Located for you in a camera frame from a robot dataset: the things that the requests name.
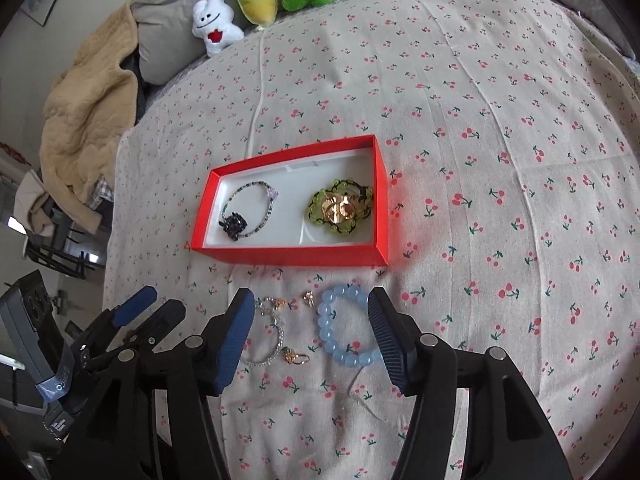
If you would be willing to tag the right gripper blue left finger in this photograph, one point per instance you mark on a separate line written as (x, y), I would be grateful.
(148, 417)

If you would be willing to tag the grey pillow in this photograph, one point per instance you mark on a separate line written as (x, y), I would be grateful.
(166, 42)

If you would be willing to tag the cherry print bed sheet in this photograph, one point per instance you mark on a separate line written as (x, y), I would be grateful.
(509, 131)

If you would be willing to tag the white plush toy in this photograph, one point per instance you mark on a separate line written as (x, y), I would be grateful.
(213, 23)

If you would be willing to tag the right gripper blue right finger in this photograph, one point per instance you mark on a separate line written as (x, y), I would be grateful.
(508, 434)

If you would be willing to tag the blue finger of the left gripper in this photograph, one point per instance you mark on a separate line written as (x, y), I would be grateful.
(134, 305)
(146, 336)

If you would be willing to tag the black hair claw clip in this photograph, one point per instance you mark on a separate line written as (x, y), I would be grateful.
(234, 226)

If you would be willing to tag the red jewelry box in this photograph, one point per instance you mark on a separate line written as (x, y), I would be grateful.
(322, 204)

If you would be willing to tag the beige quilted blanket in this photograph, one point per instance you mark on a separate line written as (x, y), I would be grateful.
(88, 109)

